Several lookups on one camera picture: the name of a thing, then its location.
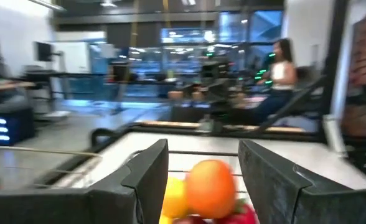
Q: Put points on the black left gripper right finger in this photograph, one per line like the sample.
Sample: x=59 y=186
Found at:
x=295 y=202

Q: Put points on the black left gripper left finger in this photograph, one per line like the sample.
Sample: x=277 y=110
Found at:
x=108 y=205

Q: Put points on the red tomato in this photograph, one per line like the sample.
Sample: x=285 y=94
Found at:
x=242 y=216

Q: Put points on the yellow lemon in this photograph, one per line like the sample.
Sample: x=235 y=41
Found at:
x=173 y=199
x=165 y=220

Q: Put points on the dark red round produce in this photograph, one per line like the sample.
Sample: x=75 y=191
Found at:
x=189 y=220

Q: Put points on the orange fruit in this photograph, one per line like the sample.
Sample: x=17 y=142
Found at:
x=209 y=189

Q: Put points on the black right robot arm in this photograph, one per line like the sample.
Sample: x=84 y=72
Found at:
x=215 y=93

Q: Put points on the white table cover sheet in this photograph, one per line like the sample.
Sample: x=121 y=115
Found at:
x=201 y=143

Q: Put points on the person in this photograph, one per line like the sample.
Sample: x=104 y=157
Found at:
x=281 y=74

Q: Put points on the white board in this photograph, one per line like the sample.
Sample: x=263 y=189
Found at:
x=72 y=57

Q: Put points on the wooden table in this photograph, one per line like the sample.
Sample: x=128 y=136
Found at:
x=5 y=85

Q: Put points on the black monitor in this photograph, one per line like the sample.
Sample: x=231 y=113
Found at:
x=43 y=51

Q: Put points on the black curved bracket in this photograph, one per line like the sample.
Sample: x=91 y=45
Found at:
x=96 y=135

